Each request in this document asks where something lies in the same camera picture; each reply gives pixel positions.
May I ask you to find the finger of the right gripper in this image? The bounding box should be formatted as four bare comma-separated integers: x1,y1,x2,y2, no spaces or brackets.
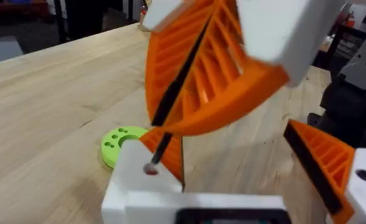
161,0,347,137
142,0,216,127

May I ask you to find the black upright pole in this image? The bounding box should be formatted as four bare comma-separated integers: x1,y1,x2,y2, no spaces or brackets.
53,0,71,44

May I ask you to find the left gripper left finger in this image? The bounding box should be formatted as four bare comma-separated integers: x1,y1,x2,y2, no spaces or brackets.
101,127,184,224

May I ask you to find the green disc with holes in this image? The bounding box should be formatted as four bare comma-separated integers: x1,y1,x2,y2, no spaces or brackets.
100,125,149,169

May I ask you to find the black cluttered shelf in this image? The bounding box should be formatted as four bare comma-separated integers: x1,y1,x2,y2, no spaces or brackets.
312,2,366,70

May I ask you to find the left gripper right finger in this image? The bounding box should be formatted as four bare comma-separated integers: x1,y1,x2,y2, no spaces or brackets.
283,119,366,224

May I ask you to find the black screw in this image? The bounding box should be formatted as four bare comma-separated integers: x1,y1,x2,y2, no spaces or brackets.
143,132,174,175

